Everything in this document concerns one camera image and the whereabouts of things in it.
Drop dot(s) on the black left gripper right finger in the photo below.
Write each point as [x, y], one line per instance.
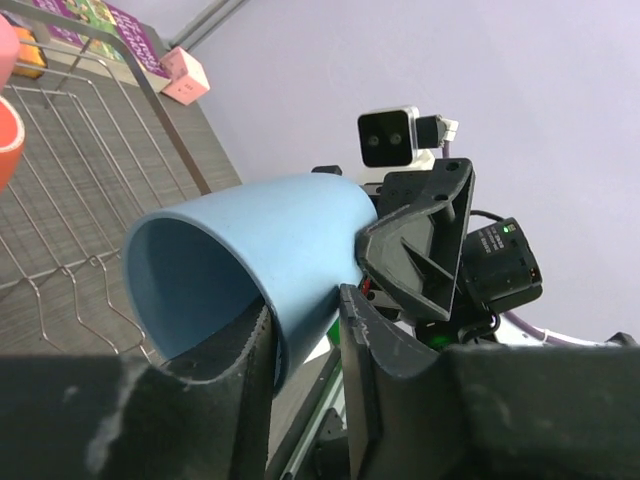
[484, 412]

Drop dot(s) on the pink cube power socket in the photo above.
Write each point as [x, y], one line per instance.
[188, 80]

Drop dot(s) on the blue plastic cup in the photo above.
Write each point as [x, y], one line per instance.
[192, 268]

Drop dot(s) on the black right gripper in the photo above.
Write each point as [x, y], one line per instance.
[412, 258]

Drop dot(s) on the blue Jane Eyre book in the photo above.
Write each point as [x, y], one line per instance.
[31, 61]

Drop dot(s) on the green plastic folder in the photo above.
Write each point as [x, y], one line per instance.
[333, 334]

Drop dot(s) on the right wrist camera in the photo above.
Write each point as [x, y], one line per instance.
[402, 140]

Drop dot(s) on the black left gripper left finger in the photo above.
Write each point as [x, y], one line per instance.
[203, 415]

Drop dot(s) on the orange ceramic mug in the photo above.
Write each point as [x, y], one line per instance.
[13, 136]

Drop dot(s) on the metal wire dish rack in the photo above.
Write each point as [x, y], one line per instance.
[101, 150]

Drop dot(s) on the pink plastic cup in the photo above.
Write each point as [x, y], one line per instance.
[9, 50]

